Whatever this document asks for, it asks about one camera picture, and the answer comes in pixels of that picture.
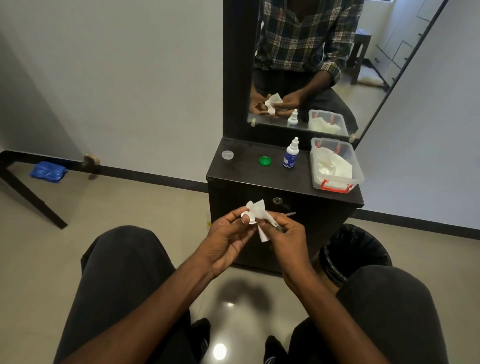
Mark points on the person's right hand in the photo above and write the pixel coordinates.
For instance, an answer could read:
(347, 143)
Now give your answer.
(290, 251)

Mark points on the person's left hand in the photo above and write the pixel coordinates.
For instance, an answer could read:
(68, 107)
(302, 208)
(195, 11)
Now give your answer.
(221, 243)

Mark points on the person's right thumb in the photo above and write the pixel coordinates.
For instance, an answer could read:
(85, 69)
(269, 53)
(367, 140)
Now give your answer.
(265, 228)

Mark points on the person's left thumb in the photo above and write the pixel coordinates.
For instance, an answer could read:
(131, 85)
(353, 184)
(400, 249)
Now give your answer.
(240, 216)

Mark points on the white tissue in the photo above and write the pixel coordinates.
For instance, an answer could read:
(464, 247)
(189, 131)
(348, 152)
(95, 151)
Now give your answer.
(258, 210)

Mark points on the person's right forearm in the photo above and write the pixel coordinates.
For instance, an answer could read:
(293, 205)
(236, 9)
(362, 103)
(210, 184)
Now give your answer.
(330, 322)

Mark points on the person's left forearm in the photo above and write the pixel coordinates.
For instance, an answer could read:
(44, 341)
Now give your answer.
(150, 315)

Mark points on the silver cabinet keyhole lock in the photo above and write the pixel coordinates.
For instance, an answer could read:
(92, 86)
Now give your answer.
(277, 200)

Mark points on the black dressing cabinet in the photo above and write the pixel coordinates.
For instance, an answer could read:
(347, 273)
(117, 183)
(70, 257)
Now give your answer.
(247, 180)

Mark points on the green plastic cap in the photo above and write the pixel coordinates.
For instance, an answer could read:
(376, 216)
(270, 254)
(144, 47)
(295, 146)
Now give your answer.
(265, 161)

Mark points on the clear plastic cap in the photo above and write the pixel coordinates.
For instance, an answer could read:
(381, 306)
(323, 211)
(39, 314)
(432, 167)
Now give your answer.
(228, 155)

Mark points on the white bottle with blue label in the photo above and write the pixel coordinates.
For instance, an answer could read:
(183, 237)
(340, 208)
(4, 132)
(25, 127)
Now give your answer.
(290, 156)

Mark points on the clear container with red latches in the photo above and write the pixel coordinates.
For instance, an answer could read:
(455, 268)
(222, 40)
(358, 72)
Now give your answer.
(337, 183)

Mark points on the black bin with bag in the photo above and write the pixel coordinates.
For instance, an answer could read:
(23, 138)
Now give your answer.
(356, 247)

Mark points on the white tissues in container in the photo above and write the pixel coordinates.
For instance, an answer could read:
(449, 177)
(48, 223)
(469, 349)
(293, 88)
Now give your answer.
(335, 167)

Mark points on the person's left trouser leg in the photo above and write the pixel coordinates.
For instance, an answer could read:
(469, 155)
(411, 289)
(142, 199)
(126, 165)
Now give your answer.
(120, 270)

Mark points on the person's trouser leg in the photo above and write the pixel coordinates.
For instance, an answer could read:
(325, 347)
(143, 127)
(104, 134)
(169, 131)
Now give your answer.
(120, 270)
(397, 311)

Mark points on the black framed mirror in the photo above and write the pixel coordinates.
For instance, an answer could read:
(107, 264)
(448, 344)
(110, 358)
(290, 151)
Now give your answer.
(236, 75)

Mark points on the person's right trouser leg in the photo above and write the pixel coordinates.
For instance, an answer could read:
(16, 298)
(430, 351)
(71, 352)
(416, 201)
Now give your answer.
(397, 311)

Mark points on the brass door stopper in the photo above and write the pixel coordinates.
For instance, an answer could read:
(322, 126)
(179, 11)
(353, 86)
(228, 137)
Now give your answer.
(91, 160)

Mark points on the blue plastic packet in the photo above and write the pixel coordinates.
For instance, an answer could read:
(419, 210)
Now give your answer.
(48, 171)

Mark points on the black furniture frame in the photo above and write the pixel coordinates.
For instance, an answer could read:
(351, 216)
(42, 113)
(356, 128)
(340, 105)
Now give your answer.
(33, 198)

